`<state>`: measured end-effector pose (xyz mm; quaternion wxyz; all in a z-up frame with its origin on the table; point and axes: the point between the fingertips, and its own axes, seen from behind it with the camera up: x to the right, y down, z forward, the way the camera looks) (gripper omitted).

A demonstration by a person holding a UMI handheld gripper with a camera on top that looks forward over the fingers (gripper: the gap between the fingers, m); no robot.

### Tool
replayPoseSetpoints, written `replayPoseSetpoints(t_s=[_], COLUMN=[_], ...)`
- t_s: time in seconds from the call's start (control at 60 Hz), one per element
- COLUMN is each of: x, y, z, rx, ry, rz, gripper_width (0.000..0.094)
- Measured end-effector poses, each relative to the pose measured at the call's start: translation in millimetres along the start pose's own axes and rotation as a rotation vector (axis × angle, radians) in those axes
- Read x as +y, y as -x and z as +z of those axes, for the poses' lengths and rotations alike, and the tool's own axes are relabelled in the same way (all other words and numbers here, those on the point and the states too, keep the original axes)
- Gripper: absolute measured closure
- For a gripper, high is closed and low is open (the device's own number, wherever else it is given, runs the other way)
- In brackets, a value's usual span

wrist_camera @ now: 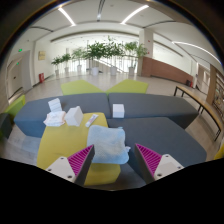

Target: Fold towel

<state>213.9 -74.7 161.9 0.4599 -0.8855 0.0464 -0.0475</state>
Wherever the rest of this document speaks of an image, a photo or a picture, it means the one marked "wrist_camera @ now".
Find pink white wipes pack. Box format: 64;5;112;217
43;110;67;128

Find small white cube box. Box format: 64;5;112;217
112;103;126;119

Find ceiling light strips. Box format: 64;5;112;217
58;3;151;27

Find dark grey ottoman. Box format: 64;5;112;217
0;112;13;139

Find yellow upholstered seat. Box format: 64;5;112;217
36;112;122;187

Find green upholstered seat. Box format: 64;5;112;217
60;79;104;96
106;78;149;94
3;94;27;118

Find framed wall picture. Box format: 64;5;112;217
37;50;47;61

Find long wooden bench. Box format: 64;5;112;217
173;84;224;141

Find white tube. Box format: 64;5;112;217
85;113;100;128

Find row of potted plants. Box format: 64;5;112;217
50;36;149;77

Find wooden reception counter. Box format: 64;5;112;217
141;56;194;85

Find large white box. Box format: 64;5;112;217
64;105;85;127

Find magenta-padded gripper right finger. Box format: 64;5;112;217
134;142;185;185

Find grey upholstered seat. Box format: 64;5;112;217
13;93;112;138
106;116;208;191
107;92;200;130

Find light blue towel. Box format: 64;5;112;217
86;124;132;165

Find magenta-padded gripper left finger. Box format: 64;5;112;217
45;143;96;187

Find white double door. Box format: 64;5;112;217
7;58;24;98

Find white tissue stack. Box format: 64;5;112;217
47;97;63;113

